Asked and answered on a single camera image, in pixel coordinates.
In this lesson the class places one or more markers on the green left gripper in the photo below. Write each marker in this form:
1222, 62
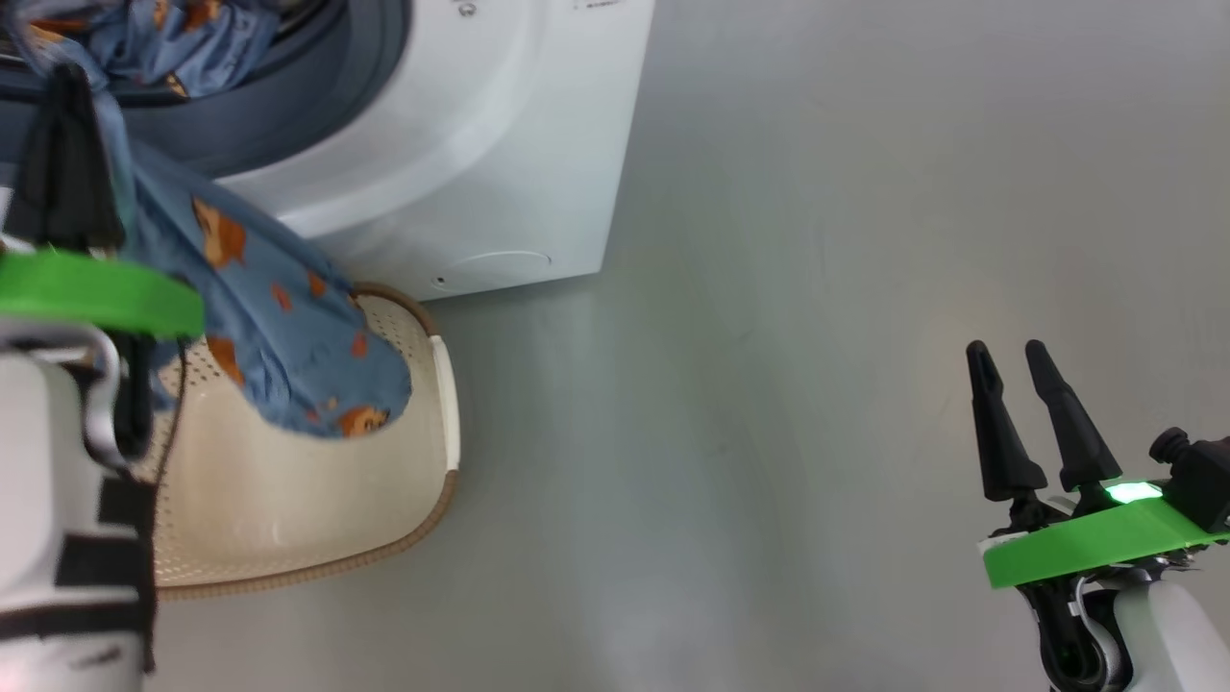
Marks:
86, 288

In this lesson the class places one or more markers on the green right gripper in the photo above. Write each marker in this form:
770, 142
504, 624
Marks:
1086, 543

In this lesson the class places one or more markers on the blue garment with white lining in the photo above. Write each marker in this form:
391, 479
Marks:
192, 38

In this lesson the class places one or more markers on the blue bear print garment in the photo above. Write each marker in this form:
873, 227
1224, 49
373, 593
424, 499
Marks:
288, 346

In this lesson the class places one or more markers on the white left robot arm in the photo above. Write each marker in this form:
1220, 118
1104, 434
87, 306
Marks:
48, 461

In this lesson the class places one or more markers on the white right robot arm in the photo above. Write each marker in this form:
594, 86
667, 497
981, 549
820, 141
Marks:
1163, 634

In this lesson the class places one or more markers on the white front-load washing machine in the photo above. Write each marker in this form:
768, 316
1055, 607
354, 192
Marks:
538, 144

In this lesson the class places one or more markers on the cream perforated laundry basket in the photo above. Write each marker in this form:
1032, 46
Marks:
288, 500

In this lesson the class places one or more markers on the round drain filter cover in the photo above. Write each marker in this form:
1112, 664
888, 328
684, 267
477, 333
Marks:
495, 269

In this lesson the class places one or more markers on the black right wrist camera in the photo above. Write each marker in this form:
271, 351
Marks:
1201, 481

